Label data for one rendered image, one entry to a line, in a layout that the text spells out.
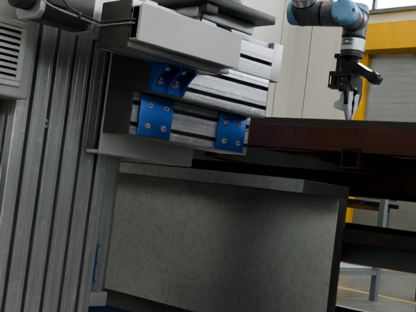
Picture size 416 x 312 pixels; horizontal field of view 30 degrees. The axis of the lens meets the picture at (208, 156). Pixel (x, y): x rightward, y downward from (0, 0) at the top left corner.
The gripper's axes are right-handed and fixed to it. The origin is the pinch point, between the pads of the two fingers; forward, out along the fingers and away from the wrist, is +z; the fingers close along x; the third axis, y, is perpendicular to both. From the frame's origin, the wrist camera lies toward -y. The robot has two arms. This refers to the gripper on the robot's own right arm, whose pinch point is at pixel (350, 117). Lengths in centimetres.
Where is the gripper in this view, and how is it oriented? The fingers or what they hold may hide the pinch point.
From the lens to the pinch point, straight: 242.8
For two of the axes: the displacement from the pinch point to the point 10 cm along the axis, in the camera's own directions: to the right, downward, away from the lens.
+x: -6.5, -1.2, -7.5
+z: -1.3, 9.9, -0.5
